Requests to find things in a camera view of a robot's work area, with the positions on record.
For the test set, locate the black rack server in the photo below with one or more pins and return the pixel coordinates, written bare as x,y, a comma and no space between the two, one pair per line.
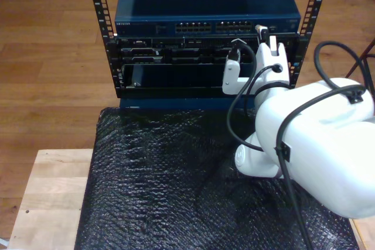
187,45

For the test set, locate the black rack tray red dot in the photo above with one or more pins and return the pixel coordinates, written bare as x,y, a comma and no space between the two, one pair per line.
175,93

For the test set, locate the dark blue flat rack unit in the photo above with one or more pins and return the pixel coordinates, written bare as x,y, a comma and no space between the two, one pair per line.
175,103

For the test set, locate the black textured bubble mat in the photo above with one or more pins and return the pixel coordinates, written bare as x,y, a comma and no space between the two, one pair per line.
146,188

